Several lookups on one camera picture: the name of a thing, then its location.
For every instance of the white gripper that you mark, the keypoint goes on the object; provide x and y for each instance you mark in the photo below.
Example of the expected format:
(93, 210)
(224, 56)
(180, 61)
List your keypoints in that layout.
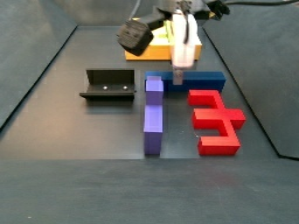
(183, 43)

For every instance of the dark blue long block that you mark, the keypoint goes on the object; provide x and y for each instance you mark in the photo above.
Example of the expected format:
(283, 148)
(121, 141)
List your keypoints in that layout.
(193, 80)

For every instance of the yellow slotted board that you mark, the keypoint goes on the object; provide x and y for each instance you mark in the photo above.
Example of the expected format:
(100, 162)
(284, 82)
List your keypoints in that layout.
(159, 48)

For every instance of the red branched block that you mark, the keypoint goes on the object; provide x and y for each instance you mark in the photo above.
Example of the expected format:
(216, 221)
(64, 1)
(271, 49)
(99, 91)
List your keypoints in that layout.
(211, 116)

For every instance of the purple long block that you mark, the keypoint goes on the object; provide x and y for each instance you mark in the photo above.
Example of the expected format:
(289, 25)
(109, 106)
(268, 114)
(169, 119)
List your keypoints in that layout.
(153, 115)

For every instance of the black bracket holder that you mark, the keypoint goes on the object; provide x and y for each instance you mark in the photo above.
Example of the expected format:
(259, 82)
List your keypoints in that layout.
(109, 84)

